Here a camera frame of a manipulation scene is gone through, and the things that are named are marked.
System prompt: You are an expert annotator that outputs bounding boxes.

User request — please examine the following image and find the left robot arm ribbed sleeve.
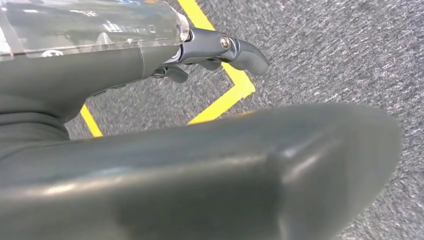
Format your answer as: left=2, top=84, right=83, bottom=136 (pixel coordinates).
left=0, top=111, right=71, bottom=144

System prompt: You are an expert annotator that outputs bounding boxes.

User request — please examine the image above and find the yellow floor tape square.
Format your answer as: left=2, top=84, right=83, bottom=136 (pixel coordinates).
left=79, top=0, right=257, bottom=138

